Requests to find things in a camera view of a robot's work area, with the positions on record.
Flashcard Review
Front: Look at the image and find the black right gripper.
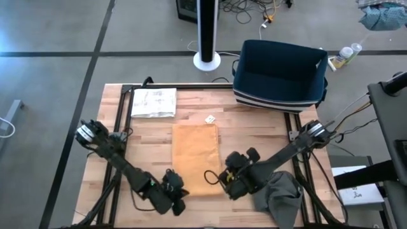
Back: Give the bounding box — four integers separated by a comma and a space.
219, 151, 275, 201

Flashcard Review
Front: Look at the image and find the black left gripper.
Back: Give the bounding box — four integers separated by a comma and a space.
143, 177, 191, 216

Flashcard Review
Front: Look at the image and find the orange towel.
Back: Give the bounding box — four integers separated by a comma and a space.
171, 123, 225, 197

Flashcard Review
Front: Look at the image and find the white plaid towel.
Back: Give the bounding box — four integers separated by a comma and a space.
131, 88, 178, 118

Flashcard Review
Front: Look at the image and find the dark grey towel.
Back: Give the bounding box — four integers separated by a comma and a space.
252, 170, 305, 229

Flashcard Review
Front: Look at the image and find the navy white striped fabric bin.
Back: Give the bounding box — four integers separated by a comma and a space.
231, 39, 329, 115

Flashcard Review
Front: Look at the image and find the white box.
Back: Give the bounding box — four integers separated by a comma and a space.
332, 165, 386, 207

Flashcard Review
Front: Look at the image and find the black white tower fan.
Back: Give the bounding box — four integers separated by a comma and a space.
193, 0, 222, 73

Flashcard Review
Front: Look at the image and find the bottle with yellow label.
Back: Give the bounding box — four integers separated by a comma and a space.
333, 46, 354, 69

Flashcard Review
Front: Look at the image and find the clear plastic cup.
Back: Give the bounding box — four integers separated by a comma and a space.
345, 43, 363, 66

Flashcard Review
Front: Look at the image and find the black box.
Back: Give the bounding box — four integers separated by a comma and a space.
176, 0, 200, 24

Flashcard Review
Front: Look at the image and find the teal cloth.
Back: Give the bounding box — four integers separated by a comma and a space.
359, 5, 407, 32

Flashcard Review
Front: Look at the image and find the black aluminium table frame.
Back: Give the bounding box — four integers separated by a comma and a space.
68, 76, 350, 229

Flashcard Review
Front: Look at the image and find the white cable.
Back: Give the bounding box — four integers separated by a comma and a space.
258, 18, 271, 42
0, 116, 17, 139

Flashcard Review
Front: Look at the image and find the black cable tangle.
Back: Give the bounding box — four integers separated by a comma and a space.
219, 0, 295, 25

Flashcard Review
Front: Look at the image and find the grey metal bracket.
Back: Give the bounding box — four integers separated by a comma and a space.
0, 99, 25, 134

